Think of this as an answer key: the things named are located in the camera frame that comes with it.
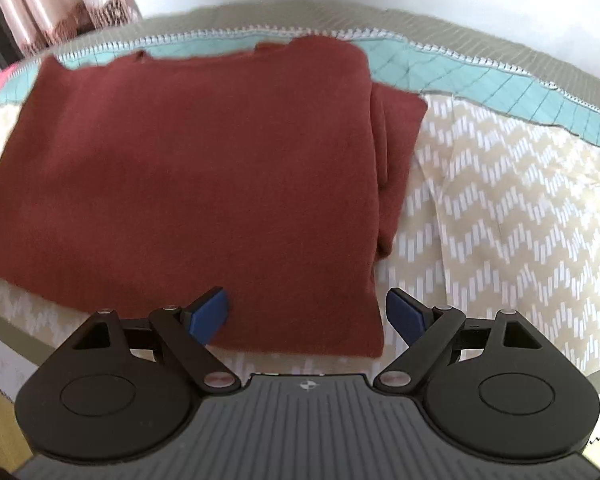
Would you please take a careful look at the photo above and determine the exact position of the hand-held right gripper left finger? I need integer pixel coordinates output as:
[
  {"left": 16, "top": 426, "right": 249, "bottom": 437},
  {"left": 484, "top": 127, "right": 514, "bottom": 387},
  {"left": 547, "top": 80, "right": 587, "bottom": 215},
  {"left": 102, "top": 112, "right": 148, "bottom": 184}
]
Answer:
[{"left": 72, "top": 287, "right": 238, "bottom": 394}]

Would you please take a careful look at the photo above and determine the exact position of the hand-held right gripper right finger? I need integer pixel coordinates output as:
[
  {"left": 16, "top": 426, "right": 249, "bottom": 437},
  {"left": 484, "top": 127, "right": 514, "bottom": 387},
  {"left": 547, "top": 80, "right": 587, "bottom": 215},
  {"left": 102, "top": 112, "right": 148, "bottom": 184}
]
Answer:
[{"left": 375, "top": 287, "right": 545, "bottom": 394}]

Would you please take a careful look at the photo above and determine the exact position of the maroon long-sleeve sweater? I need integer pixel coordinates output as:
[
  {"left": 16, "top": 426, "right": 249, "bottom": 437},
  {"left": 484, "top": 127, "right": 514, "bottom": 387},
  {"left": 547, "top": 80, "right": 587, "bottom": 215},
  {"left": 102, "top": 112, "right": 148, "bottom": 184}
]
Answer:
[{"left": 0, "top": 40, "right": 429, "bottom": 358}]

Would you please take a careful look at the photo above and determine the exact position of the patterned quilt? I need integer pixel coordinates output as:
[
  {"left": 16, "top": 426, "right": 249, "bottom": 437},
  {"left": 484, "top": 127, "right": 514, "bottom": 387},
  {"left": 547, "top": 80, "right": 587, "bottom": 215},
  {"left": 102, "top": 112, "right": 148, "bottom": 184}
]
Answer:
[{"left": 0, "top": 0, "right": 600, "bottom": 461}]

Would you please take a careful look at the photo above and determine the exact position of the pink lace-trimmed curtain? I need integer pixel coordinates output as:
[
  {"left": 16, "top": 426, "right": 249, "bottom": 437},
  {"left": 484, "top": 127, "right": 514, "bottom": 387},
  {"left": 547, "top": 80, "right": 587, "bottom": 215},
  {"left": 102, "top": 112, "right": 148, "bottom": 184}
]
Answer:
[{"left": 0, "top": 0, "right": 141, "bottom": 56}]

